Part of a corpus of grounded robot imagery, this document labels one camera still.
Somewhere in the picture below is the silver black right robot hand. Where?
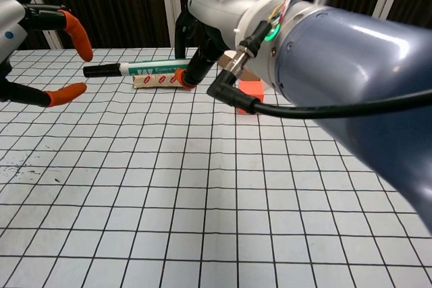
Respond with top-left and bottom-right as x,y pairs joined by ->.
174,0 -> 265,90

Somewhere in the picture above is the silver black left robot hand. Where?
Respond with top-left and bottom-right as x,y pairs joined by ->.
0,0 -> 94,109

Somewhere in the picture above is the white green marker pen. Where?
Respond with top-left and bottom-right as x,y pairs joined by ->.
119,58 -> 190,78

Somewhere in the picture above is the black pen cap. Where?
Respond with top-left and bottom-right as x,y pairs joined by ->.
82,63 -> 122,78

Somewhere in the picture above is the orange cube block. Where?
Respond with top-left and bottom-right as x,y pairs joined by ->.
237,80 -> 265,115

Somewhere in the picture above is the gold red snack packet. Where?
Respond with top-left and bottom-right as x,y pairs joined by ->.
130,74 -> 186,90

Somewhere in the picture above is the checkered light blue tablecloth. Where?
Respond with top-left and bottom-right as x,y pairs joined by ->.
0,47 -> 432,288

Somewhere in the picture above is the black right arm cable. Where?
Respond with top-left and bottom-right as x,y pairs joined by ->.
206,20 -> 432,121

